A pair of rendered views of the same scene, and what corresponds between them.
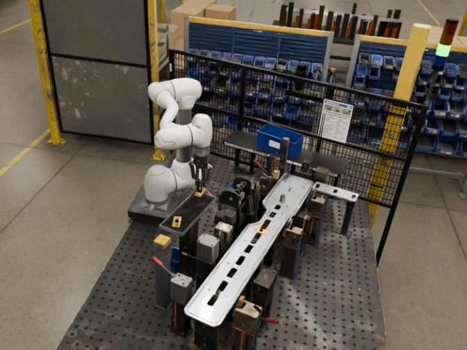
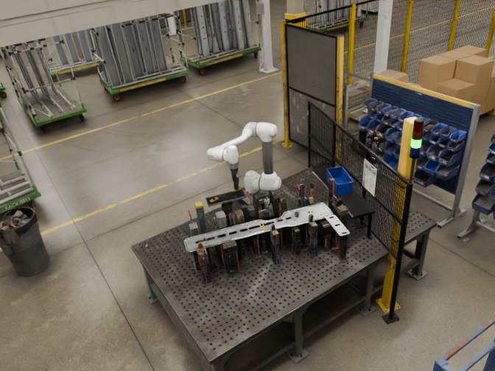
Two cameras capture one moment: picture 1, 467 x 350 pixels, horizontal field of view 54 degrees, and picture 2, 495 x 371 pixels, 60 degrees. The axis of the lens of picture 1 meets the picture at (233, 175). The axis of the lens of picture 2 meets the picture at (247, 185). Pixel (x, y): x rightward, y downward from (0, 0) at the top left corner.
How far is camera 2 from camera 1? 2.68 m
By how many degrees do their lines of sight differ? 43
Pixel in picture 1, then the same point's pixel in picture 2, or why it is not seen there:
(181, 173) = (262, 180)
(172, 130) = (213, 150)
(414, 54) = (405, 140)
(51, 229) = not seen: hidden behind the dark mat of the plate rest
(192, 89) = (267, 130)
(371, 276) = (321, 288)
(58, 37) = (292, 76)
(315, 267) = (296, 265)
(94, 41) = (309, 82)
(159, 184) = (247, 182)
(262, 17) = not seen: outside the picture
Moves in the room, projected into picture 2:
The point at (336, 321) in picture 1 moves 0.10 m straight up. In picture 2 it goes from (268, 294) to (267, 285)
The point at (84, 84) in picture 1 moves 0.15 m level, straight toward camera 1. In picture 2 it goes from (302, 110) to (298, 114)
